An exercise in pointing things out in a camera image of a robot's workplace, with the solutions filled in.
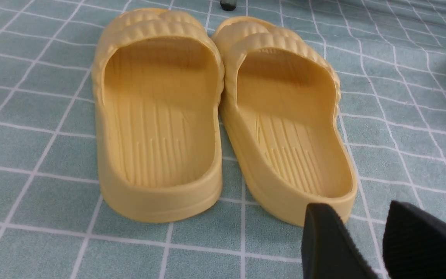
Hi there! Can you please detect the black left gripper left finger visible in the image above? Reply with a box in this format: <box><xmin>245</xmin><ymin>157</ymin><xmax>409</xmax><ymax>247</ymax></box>
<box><xmin>301</xmin><ymin>203</ymin><xmax>378</xmax><ymax>279</ymax></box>

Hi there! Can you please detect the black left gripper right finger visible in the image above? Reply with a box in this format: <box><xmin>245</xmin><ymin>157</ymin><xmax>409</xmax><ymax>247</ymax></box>
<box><xmin>383</xmin><ymin>201</ymin><xmax>446</xmax><ymax>279</ymax></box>

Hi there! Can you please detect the yellow rubber slipper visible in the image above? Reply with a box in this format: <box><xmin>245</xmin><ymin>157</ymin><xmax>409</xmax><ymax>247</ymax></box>
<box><xmin>91</xmin><ymin>8</ymin><xmax>225</xmax><ymax>224</ymax></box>
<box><xmin>212</xmin><ymin>16</ymin><xmax>358</xmax><ymax>227</ymax></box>

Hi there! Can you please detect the green checkered cloth mat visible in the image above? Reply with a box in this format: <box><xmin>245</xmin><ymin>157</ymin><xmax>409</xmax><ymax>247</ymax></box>
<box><xmin>0</xmin><ymin>0</ymin><xmax>446</xmax><ymax>279</ymax></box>

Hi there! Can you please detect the right yellow rubber slipper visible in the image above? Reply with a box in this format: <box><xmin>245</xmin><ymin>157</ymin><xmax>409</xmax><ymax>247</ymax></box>
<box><xmin>212</xmin><ymin>16</ymin><xmax>358</xmax><ymax>227</ymax></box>

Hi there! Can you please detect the left yellow rubber slipper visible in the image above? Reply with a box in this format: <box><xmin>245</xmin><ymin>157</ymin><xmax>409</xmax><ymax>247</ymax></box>
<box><xmin>91</xmin><ymin>8</ymin><xmax>225</xmax><ymax>224</ymax></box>

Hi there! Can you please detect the stainless steel shoe rack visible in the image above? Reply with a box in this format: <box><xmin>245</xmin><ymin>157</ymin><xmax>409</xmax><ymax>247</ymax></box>
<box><xmin>220</xmin><ymin>0</ymin><xmax>238</xmax><ymax>11</ymax></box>

